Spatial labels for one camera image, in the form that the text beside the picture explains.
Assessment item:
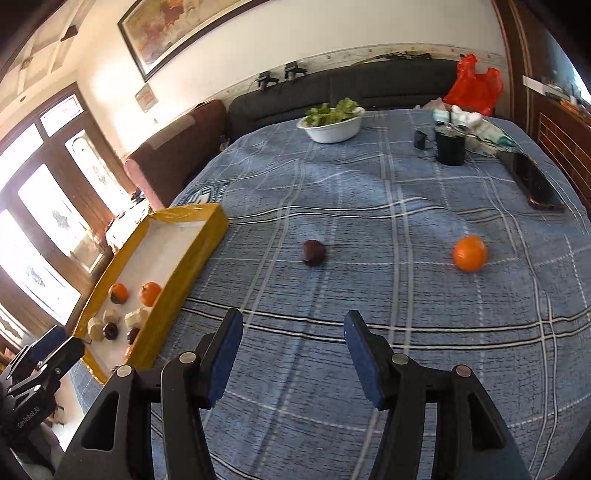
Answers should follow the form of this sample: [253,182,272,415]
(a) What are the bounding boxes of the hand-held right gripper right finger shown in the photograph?
[343,309,532,480]

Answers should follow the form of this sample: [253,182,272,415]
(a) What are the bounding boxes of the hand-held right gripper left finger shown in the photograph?
[54,308,244,480]

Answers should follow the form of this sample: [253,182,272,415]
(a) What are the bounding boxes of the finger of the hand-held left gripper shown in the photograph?
[7,367,61,407]
[22,325,86,377]

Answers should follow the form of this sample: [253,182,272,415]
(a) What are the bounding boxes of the large orange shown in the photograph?
[139,281,163,308]

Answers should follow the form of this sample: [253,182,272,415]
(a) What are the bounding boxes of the yellow cardboard box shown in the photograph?
[74,203,230,386]

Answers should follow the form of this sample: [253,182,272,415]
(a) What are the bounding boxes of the white bowl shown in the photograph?
[297,107,366,144]

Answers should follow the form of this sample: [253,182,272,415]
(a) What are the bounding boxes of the green lettuce bunch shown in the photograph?
[305,102,342,127]
[335,98,363,121]

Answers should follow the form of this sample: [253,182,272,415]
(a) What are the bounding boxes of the blue plaid blanket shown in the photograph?
[74,108,591,480]

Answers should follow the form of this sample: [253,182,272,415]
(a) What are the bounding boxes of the brown glass door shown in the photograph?
[0,90,139,333]

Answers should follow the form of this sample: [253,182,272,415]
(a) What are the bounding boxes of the brown armchair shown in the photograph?
[124,99,228,208]

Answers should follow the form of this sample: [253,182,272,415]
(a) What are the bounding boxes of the black cup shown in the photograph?
[434,127,466,166]

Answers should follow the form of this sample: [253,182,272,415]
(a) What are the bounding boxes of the black phone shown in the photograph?
[496,151,565,210]

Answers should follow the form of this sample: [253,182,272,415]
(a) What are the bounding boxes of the black sofa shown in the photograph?
[228,58,462,139]

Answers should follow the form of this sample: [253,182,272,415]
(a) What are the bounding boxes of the white and teal packets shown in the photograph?
[431,104,515,148]

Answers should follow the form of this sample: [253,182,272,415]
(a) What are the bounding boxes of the red plastic bag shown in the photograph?
[443,54,504,117]

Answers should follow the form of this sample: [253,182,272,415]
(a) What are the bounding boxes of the wooden cabinet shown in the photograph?
[522,76,591,208]

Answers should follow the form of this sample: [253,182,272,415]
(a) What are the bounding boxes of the small wall sign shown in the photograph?
[135,84,158,112]

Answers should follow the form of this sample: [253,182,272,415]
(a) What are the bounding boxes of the framed wall picture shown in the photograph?
[117,0,273,83]

